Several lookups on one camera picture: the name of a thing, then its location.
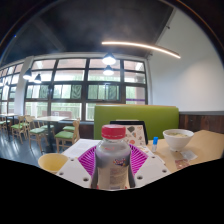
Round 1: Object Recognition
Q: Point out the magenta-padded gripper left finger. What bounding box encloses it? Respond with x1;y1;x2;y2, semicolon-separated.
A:
55;144;101;183

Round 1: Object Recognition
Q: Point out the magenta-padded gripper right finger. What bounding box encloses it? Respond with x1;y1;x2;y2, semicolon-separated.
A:
128;143;172;188

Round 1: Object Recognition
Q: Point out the red-capped clear drink bottle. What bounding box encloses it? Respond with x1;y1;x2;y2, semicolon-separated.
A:
90;124;136;191

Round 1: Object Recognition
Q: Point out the pale yellow cup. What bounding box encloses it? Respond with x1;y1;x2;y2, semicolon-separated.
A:
37;152;69;175

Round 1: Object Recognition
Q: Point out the small blue-capped white bottle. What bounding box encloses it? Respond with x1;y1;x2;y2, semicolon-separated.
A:
151;136;159;154

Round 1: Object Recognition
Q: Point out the white paper sheet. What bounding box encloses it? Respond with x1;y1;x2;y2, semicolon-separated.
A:
61;138;101;159

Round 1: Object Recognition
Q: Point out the group of green-seated wooden chairs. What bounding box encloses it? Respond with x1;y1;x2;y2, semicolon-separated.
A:
0;114;81;153

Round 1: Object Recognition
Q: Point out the printed paper slip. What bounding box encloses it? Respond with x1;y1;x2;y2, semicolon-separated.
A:
173;149;198;171

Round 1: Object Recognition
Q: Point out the black-framed picture stand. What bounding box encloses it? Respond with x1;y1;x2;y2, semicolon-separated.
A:
109;120;149;148

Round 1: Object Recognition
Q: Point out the white ceramic bowl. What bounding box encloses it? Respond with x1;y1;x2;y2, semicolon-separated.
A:
162;128;195;153

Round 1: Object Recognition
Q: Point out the green upholstered bench back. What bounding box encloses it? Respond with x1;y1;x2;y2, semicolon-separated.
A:
93;104;180;141

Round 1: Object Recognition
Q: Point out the square wooden dining table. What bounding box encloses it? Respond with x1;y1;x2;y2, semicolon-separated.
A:
34;115;69;153
0;113;20;138

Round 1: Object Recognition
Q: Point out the group of pendant lamps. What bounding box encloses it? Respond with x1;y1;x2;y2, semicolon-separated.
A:
0;52;118;88

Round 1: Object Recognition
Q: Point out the long curved linear ceiling lamp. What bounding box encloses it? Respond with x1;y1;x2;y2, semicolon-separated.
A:
101;40;182;60

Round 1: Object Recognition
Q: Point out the dark-framed window wall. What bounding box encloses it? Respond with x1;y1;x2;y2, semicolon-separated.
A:
0;58;148;122

